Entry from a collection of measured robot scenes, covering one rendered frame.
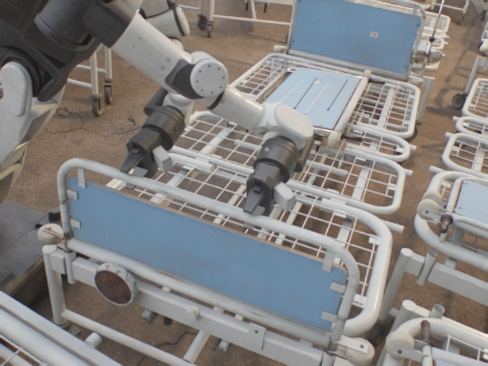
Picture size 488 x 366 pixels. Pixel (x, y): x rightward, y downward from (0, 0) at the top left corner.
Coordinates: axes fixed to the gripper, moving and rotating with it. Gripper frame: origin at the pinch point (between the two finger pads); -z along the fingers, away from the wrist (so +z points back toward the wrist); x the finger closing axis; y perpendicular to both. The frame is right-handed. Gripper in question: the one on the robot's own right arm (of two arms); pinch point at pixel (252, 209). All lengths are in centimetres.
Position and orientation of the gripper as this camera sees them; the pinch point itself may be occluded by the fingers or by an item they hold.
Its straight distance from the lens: 99.4
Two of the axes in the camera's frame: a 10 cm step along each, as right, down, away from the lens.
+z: 3.8, -7.2, 5.8
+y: -9.3, -2.8, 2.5
